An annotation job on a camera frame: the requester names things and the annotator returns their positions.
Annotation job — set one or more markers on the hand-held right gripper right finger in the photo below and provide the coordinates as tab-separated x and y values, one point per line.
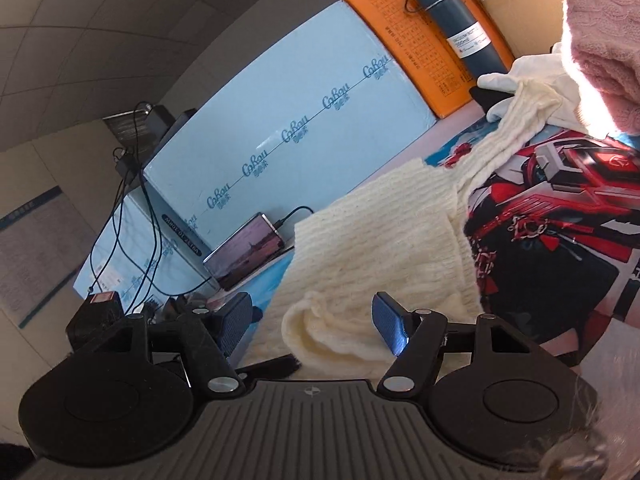
391	326

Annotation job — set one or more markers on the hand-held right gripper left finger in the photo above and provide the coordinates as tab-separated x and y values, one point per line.
236	321

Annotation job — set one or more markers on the cream knitted sweater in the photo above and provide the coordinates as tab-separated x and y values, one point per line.
375	240

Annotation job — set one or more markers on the grey power bank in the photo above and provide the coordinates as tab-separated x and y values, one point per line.
245	255

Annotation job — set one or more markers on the black device with red label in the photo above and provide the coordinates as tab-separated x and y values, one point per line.
92	317

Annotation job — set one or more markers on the red robot printed mat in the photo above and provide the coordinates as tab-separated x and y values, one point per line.
555	210

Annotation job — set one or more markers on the large light blue box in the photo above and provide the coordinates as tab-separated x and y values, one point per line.
280	95

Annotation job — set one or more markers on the clear plastic bag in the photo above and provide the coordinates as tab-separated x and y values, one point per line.
610	410

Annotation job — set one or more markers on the dark cloth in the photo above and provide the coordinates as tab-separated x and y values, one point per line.
492	99

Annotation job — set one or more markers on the orange printed box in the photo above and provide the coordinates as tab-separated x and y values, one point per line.
400	45

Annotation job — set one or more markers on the white cloth garment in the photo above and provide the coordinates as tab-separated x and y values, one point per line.
545	85

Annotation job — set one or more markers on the dark blue thermos bottle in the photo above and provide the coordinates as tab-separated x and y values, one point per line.
462	25

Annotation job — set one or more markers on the pink knitted garment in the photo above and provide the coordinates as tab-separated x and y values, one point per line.
607	55

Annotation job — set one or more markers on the wall poster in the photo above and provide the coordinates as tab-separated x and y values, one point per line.
27	260

